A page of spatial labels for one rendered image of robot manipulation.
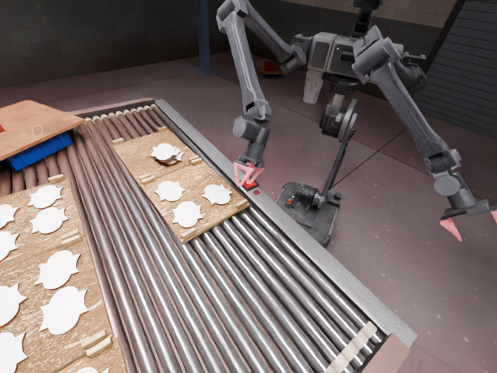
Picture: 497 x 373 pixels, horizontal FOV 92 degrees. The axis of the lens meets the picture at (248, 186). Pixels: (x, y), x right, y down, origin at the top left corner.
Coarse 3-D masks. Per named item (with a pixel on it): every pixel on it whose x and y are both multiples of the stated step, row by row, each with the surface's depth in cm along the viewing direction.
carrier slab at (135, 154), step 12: (156, 132) 151; (168, 132) 152; (120, 144) 139; (132, 144) 140; (144, 144) 140; (156, 144) 141; (180, 144) 143; (120, 156) 131; (132, 156) 131; (144, 156) 132; (192, 156) 135; (132, 168) 124; (144, 168) 124; (156, 168) 125; (168, 168) 126; (180, 168) 127
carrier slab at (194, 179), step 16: (176, 176) 121; (192, 176) 122; (208, 176) 123; (144, 192) 113; (192, 192) 113; (160, 208) 105; (176, 208) 106; (208, 208) 107; (224, 208) 107; (240, 208) 108; (176, 224) 99; (208, 224) 100
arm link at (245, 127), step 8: (264, 104) 78; (264, 112) 77; (240, 120) 72; (248, 120) 74; (256, 120) 77; (264, 120) 77; (240, 128) 72; (248, 128) 72; (256, 128) 74; (240, 136) 72; (248, 136) 73; (256, 136) 75
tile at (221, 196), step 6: (210, 186) 116; (216, 186) 116; (222, 186) 116; (210, 192) 113; (216, 192) 113; (222, 192) 113; (228, 192) 113; (210, 198) 110; (216, 198) 110; (222, 198) 110; (228, 198) 110; (222, 204) 108
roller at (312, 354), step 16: (128, 112) 171; (224, 240) 97; (240, 256) 92; (256, 272) 88; (256, 288) 84; (272, 304) 80; (288, 320) 76; (304, 336) 73; (304, 352) 71; (320, 368) 68
